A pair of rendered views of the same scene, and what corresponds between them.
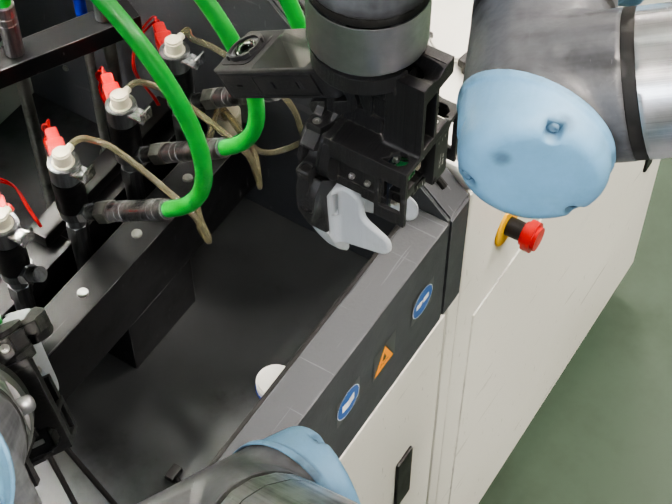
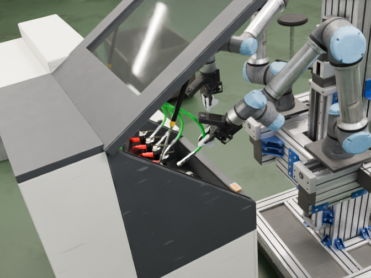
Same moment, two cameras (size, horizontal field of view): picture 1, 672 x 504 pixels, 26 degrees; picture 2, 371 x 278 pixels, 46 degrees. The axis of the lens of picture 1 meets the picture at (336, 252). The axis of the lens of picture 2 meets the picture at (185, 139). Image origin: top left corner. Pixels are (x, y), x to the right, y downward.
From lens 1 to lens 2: 160 cm
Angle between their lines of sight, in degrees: 45
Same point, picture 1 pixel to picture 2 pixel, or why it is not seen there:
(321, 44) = (209, 69)
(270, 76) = (198, 86)
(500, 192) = (252, 51)
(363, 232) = (215, 101)
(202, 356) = not seen: hidden behind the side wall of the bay
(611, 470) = not seen: hidden behind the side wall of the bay
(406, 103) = (217, 73)
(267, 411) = (204, 161)
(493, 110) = (248, 42)
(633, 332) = not seen: hidden behind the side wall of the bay
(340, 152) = (213, 86)
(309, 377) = (201, 156)
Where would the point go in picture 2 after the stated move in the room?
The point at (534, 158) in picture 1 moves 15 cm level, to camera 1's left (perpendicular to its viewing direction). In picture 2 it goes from (254, 44) to (240, 58)
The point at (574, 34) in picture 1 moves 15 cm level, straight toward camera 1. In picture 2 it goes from (244, 35) to (274, 41)
